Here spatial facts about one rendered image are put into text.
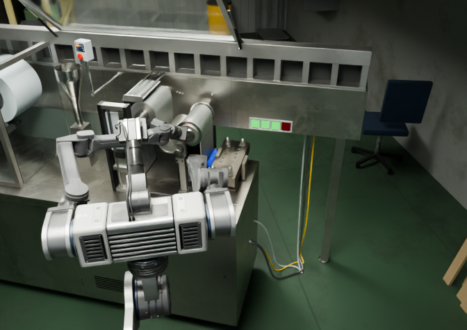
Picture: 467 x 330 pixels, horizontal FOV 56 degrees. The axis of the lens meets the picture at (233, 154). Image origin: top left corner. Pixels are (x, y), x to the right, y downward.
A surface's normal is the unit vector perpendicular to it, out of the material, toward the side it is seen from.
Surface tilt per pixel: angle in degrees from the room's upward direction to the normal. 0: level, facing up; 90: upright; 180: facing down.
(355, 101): 90
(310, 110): 90
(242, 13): 90
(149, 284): 90
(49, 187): 0
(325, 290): 0
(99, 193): 0
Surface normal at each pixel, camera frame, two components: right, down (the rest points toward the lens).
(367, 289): -0.01, -0.85
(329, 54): -0.23, 0.51
